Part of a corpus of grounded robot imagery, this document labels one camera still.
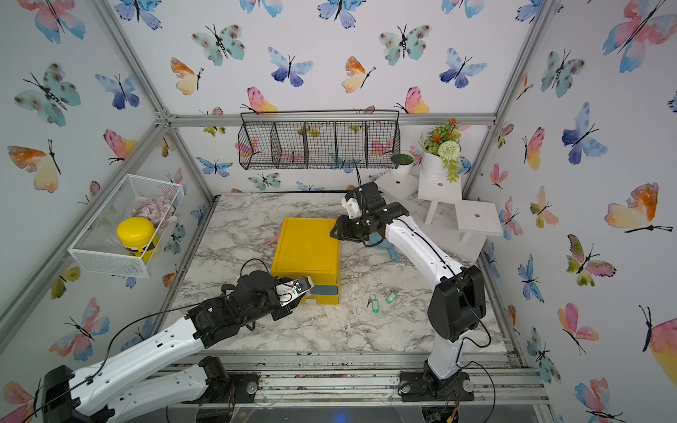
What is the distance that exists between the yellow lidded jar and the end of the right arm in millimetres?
468

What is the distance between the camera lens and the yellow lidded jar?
0.65 m

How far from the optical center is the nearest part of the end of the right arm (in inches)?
23.8
